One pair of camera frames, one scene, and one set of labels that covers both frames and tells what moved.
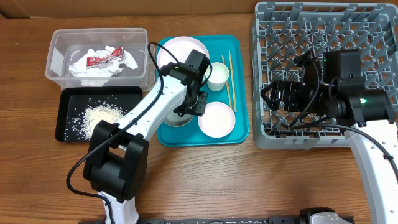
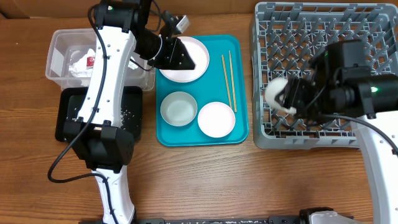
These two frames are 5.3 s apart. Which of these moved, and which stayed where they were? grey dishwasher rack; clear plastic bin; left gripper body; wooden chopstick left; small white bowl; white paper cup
Moved: white paper cup; left gripper body
Stayed: grey dishwasher rack; small white bowl; wooden chopstick left; clear plastic bin
